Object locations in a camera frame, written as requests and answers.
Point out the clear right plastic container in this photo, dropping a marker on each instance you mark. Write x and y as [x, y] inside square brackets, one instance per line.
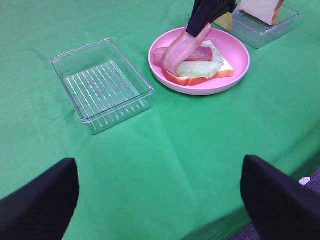
[256, 33]

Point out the pink bacon strip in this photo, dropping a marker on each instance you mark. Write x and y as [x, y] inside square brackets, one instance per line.
[182, 47]

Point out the green lettuce leaf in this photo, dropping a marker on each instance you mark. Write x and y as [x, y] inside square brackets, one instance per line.
[202, 68]

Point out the bread slice orange crust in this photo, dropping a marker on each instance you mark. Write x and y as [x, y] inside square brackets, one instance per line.
[226, 71]

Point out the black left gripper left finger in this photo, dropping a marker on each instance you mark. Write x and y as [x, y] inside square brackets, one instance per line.
[43, 208]

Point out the yellow cheese slice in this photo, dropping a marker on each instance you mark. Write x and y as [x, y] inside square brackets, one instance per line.
[225, 21]

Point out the red ham slice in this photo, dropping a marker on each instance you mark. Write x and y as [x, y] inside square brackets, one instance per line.
[202, 53]

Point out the pink plate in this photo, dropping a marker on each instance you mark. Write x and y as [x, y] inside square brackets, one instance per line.
[232, 50]

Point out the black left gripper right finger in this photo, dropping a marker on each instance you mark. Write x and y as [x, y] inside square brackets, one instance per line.
[280, 207]

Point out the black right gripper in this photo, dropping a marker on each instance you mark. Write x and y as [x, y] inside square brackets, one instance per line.
[207, 11]

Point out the clear plastic container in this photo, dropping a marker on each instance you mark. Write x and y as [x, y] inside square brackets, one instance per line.
[104, 86]
[256, 33]

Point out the clear left plastic container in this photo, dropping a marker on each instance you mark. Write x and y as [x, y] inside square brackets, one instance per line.
[104, 86]

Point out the green tablecloth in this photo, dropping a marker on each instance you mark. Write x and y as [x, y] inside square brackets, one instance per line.
[173, 171]

